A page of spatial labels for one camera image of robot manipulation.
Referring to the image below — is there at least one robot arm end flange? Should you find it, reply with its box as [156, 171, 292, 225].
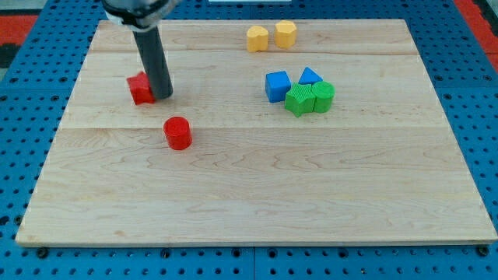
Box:
[101, 0, 181, 32]

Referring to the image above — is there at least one yellow heart block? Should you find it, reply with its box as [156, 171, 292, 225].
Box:
[246, 26, 269, 52]

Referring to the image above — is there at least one yellow hexagon block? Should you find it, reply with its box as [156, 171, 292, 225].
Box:
[274, 20, 297, 49]

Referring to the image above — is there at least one wooden board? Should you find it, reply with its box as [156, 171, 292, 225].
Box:
[16, 19, 497, 247]

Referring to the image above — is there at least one blue cube block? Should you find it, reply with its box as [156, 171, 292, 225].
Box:
[265, 71, 291, 103]

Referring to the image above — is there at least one green star block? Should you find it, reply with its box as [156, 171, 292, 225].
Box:
[285, 83, 316, 117]

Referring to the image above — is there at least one red cylinder block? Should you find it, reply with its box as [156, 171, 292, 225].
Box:
[163, 116, 192, 150]

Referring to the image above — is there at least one blue triangle block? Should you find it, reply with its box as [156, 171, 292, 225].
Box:
[298, 67, 323, 85]

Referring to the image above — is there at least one green cylinder block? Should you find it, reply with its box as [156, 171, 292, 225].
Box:
[311, 81, 335, 113]

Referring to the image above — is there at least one red star block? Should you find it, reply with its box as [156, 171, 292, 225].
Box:
[126, 72, 156, 105]

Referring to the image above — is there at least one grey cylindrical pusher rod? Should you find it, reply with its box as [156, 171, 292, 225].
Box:
[133, 27, 174, 100]

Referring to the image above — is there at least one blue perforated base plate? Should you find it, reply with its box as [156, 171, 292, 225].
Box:
[1, 0, 497, 279]

